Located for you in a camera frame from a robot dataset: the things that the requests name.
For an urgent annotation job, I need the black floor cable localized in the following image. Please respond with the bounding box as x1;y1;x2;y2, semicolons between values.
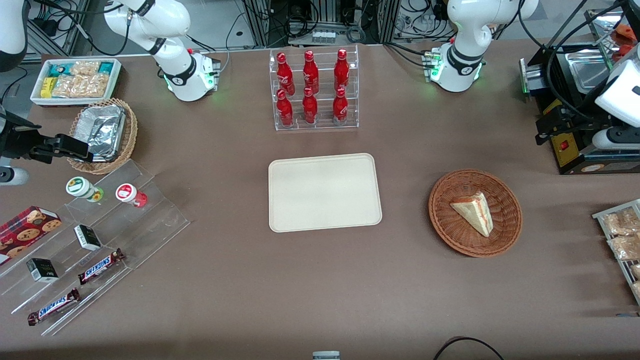
432;336;506;360

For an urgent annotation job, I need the small black box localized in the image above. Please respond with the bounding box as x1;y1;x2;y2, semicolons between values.
26;257;60;284
73;224;103;252

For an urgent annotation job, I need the clear acrylic bottle rack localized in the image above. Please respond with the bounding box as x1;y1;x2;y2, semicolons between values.
268;44;360;132

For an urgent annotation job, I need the cup with green lid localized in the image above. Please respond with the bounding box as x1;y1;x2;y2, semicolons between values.
65;176;105;203

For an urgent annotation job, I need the small clear bag of snacks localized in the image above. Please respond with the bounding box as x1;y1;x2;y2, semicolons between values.
69;60;102;77

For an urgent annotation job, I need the black food warmer cabinet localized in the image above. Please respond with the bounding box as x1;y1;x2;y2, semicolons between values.
519;7;640;176

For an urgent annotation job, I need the red cola bottle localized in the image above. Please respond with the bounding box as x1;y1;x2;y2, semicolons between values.
332;87;349;126
333;48;351;91
301;87;319;125
276;89;295;127
302;50;320;95
276;52;296;96

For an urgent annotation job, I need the grey wire rack tray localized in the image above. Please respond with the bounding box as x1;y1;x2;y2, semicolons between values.
592;198;640;306

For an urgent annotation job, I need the beige rectangular tray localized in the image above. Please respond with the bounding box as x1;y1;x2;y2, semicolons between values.
268;152;383;234

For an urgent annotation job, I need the tan wicker basket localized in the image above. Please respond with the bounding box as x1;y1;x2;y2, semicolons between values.
66;98;139;175

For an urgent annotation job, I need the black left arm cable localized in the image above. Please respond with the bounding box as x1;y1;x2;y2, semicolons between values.
518;0;624;122

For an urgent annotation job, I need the triangular sandwich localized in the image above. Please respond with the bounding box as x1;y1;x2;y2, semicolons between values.
449;191;495;238

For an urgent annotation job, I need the white plastic snack bin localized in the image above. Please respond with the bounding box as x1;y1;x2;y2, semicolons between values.
30;57;123;107

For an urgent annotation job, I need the clear acrylic stepped display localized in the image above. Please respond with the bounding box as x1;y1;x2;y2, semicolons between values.
0;159;191;337

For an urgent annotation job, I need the brown round wicker basket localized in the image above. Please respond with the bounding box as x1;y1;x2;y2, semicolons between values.
428;169;524;259

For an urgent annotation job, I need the red cookie box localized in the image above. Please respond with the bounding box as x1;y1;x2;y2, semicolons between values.
0;205;63;266

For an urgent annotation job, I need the steel warmer pan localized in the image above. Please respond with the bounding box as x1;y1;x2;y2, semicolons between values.
564;48;610;95

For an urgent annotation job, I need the large clear bag of snacks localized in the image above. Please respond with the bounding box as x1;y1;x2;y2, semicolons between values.
51;74;110;99

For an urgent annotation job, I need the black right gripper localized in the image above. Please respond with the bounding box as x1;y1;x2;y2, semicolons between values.
0;113;95;165

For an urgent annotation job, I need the snickers bar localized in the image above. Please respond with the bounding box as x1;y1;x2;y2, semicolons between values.
27;287;81;327
77;248;126;286

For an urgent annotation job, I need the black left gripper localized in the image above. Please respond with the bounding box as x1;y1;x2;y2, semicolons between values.
535;102;601;147

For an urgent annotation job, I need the cup with red lid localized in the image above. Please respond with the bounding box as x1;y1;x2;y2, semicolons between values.
115;183;149;209

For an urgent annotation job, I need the silver foil tray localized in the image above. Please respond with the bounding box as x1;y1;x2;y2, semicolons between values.
74;103;127;162

